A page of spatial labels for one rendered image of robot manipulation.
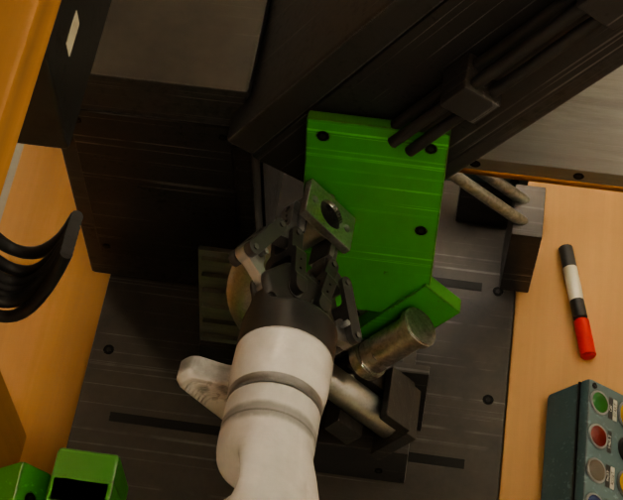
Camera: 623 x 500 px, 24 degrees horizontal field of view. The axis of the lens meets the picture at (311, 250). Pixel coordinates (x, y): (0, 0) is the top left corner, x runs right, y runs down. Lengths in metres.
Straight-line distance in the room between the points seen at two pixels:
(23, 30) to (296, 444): 0.34
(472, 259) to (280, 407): 0.55
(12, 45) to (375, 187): 0.42
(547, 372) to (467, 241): 0.17
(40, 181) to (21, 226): 0.06
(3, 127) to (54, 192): 0.77
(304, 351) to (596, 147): 0.41
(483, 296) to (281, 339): 0.48
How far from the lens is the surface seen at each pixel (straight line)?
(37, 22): 0.89
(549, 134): 1.34
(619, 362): 1.49
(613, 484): 1.39
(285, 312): 1.07
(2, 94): 0.85
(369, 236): 1.23
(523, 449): 1.43
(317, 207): 1.17
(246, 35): 1.25
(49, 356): 1.51
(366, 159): 1.17
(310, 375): 1.05
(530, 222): 1.43
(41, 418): 1.48
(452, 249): 1.53
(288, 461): 0.99
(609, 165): 1.33
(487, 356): 1.47
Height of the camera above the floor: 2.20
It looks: 58 degrees down
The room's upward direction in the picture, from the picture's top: straight up
